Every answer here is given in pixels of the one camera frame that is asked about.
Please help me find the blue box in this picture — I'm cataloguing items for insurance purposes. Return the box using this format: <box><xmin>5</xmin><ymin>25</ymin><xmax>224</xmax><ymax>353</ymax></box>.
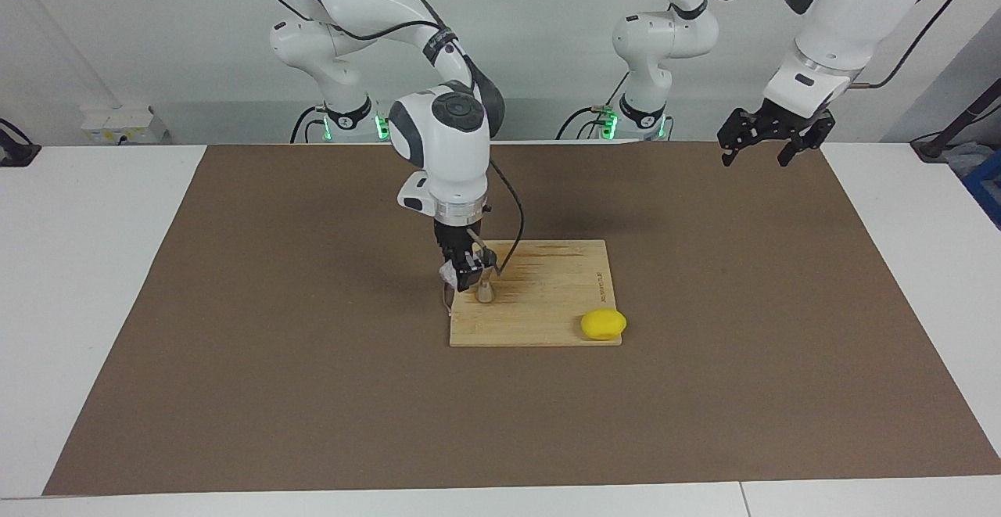
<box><xmin>962</xmin><ymin>149</ymin><xmax>1001</xmax><ymax>228</ymax></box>

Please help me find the black right arm base cable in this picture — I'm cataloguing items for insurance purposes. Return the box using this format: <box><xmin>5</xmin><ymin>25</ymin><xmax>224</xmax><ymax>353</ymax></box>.
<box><xmin>290</xmin><ymin>106</ymin><xmax>323</xmax><ymax>143</ymax></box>

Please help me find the yellow lemon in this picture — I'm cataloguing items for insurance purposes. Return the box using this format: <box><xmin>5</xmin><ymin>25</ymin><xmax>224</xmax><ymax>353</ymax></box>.
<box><xmin>580</xmin><ymin>308</ymin><xmax>628</xmax><ymax>342</ymax></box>

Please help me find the brown table mat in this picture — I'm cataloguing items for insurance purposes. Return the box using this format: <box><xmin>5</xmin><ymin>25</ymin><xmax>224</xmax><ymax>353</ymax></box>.
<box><xmin>43</xmin><ymin>142</ymin><xmax>1001</xmax><ymax>496</ymax></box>

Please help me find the wooden cutting board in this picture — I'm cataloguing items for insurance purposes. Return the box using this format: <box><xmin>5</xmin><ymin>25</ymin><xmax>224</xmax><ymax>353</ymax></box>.
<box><xmin>442</xmin><ymin>239</ymin><xmax>624</xmax><ymax>348</ymax></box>

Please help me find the black stand pole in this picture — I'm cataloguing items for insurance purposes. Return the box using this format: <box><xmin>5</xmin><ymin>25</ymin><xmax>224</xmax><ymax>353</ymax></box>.
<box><xmin>911</xmin><ymin>79</ymin><xmax>1001</xmax><ymax>162</ymax></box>

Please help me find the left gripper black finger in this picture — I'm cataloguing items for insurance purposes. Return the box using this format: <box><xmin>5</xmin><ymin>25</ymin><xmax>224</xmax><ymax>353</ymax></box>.
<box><xmin>777</xmin><ymin>114</ymin><xmax>835</xmax><ymax>167</ymax></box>
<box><xmin>719</xmin><ymin>109</ymin><xmax>763</xmax><ymax>167</ymax></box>

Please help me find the black clamp mount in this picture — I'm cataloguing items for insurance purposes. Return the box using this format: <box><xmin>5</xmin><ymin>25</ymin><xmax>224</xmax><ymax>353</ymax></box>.
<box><xmin>0</xmin><ymin>118</ymin><xmax>41</xmax><ymax>167</ymax></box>

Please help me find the black left arm base cable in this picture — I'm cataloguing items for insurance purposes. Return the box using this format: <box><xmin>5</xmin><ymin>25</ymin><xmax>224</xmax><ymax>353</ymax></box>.
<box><xmin>555</xmin><ymin>71</ymin><xmax>630</xmax><ymax>141</ymax></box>

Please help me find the black arm base cable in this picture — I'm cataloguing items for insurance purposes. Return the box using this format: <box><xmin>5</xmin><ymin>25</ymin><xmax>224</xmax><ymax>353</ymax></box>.
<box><xmin>555</xmin><ymin>71</ymin><xmax>630</xmax><ymax>141</ymax></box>
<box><xmin>290</xmin><ymin>106</ymin><xmax>323</xmax><ymax>143</ymax></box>

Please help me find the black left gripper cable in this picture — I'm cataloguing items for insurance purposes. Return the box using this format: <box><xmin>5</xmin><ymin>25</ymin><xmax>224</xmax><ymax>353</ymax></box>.
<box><xmin>704</xmin><ymin>0</ymin><xmax>961</xmax><ymax>89</ymax></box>

